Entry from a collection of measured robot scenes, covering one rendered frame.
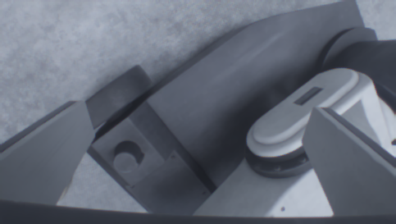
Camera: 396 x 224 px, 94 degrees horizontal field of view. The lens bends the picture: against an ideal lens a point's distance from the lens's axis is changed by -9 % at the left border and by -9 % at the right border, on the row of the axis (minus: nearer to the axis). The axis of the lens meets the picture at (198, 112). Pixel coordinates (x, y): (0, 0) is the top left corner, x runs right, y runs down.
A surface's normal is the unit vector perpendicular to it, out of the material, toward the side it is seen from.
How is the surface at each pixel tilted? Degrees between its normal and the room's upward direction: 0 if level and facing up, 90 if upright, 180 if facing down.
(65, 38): 0
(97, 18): 0
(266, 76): 0
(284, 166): 90
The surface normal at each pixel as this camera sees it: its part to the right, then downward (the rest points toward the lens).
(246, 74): 0.18, 0.25
